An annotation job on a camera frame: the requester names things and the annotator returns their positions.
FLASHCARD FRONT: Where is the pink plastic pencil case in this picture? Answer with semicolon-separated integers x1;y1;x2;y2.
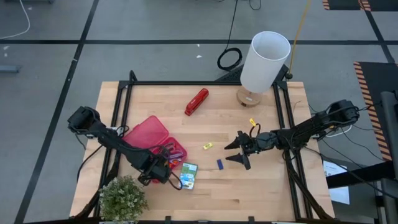
122;114;188;184

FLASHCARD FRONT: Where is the grey metal bar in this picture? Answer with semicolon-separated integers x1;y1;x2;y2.
0;64;23;74

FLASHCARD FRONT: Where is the black mat with hazard stripes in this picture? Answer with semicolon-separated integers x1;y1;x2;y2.
353;61;398;162
322;0;398;12

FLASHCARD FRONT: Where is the black metal beam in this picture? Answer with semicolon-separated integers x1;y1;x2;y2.
325;161;396;190

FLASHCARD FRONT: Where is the yellow cable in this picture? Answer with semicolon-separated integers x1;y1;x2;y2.
287;0;312;79

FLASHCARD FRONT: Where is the green yellow crayon box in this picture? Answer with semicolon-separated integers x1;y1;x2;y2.
178;162;199;191

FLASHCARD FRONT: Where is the black metal table frame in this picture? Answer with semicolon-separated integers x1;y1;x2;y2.
73;70;335;224

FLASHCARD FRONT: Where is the potted plant with white flowers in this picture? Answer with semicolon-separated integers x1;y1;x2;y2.
98;174;149;223

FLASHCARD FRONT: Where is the red stapler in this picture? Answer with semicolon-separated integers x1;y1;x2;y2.
184;87;210;117

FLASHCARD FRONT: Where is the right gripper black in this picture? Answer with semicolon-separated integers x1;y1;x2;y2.
223;130;280;171

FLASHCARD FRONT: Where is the grey metal post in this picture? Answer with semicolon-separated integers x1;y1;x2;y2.
379;90;398;224

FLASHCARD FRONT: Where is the white paper sheet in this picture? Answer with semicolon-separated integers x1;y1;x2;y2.
323;159;351;205

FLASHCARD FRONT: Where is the black coiled cable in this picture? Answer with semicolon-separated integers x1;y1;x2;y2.
216;0;244;72

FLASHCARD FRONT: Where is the white shade table lamp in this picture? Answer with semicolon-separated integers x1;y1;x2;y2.
236;30;292;108

